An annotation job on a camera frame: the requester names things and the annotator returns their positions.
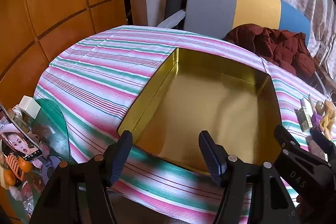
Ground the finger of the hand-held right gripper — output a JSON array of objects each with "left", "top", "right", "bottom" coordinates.
[
  {"left": 274, "top": 124, "right": 302, "bottom": 161},
  {"left": 309, "top": 129, "right": 336, "bottom": 165}
]

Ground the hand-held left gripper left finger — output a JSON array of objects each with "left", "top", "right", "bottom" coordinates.
[{"left": 29, "top": 130, "right": 133, "bottom": 224}]

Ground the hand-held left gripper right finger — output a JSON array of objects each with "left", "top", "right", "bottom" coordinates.
[{"left": 198, "top": 130, "right": 298, "bottom": 224}]

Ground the purple snack packet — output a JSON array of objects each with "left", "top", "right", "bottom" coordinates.
[{"left": 312, "top": 112, "right": 323, "bottom": 131}]

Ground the yellow knitted sock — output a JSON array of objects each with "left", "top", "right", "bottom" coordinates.
[{"left": 318, "top": 99, "right": 336, "bottom": 139}]

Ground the green white small carton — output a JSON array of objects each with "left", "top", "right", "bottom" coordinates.
[{"left": 295, "top": 97, "right": 314, "bottom": 132}]

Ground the gold tin box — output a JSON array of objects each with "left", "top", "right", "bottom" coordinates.
[{"left": 116, "top": 47, "right": 282, "bottom": 177}]

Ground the striped tablecloth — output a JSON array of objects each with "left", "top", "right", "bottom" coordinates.
[{"left": 34, "top": 25, "right": 336, "bottom": 224}]

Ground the brown puffer jacket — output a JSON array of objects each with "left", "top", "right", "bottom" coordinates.
[{"left": 225, "top": 24, "right": 319, "bottom": 77}]

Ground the tangerine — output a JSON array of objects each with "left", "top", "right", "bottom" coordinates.
[
  {"left": 3, "top": 169, "right": 16, "bottom": 186},
  {"left": 20, "top": 158, "right": 33, "bottom": 172}
]

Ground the smartphone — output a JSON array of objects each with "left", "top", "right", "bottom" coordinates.
[{"left": 0, "top": 103, "right": 43, "bottom": 161}]

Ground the small white box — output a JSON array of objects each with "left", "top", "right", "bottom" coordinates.
[{"left": 20, "top": 95, "right": 42, "bottom": 119}]

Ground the orange plastic stand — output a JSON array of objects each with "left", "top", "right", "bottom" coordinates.
[{"left": 6, "top": 154, "right": 26, "bottom": 186}]

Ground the white wrapped chair armrest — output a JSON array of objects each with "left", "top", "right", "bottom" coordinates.
[{"left": 157, "top": 10, "right": 185, "bottom": 29}]

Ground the grey yellow blue padded chair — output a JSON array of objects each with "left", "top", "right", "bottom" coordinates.
[{"left": 184, "top": 0, "right": 311, "bottom": 46}]

